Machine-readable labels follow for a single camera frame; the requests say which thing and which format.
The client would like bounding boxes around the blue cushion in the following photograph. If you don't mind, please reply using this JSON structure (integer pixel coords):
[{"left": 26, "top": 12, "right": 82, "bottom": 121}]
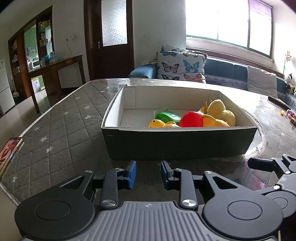
[{"left": 128, "top": 64, "right": 157, "bottom": 79}]

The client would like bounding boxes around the black cardboard box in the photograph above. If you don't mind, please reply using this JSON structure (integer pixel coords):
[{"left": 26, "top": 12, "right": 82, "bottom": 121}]
[{"left": 101, "top": 86, "right": 258, "bottom": 160}]

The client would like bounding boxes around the white refrigerator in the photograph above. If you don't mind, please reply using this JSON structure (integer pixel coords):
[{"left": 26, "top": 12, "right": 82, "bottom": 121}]
[{"left": 0, "top": 60, "right": 15, "bottom": 115}]

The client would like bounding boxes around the dark blue sofa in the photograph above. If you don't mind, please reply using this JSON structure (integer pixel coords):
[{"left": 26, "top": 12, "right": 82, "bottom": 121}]
[{"left": 205, "top": 57, "right": 295, "bottom": 110}]

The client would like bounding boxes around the window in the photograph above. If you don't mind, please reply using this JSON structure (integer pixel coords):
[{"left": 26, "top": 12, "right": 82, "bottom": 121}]
[{"left": 185, "top": 0, "right": 273, "bottom": 58}]

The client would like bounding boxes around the red plastic ball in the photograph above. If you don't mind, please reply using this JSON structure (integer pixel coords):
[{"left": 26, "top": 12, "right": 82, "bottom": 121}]
[{"left": 179, "top": 111, "right": 203, "bottom": 128}]

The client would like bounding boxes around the dark wooden console table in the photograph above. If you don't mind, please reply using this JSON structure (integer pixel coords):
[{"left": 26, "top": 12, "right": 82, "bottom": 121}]
[{"left": 25, "top": 55, "right": 86, "bottom": 113}]

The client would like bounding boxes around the orange rubber whale toy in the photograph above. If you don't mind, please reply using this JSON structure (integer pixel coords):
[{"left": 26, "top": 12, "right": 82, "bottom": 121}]
[{"left": 198, "top": 106, "right": 229, "bottom": 127}]

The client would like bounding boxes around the butterfly print pillow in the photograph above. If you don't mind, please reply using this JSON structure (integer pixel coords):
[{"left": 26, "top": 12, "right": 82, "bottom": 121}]
[{"left": 157, "top": 46, "right": 208, "bottom": 83}]

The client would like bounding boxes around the yellow rubber duck toy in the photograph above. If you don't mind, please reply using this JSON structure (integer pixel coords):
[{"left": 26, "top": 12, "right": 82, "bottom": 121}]
[{"left": 148, "top": 119, "right": 180, "bottom": 128}]

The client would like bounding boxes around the smartphone with red case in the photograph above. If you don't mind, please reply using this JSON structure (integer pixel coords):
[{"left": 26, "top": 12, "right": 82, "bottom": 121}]
[{"left": 0, "top": 137, "right": 23, "bottom": 176}]

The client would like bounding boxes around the dark wooden door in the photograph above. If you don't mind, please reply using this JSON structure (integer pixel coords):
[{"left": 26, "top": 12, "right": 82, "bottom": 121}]
[{"left": 84, "top": 0, "right": 134, "bottom": 80}]

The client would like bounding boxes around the black knife handle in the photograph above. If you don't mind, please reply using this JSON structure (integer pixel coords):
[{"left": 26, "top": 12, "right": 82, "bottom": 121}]
[{"left": 268, "top": 95, "right": 291, "bottom": 110}]

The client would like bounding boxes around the dark wooden shelf cabinet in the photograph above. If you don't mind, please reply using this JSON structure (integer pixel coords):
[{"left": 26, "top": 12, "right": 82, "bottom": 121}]
[{"left": 8, "top": 6, "right": 54, "bottom": 99}]

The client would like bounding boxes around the yellow plush toy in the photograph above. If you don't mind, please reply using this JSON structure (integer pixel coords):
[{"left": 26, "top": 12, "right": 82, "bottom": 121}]
[{"left": 207, "top": 99, "right": 236, "bottom": 126}]

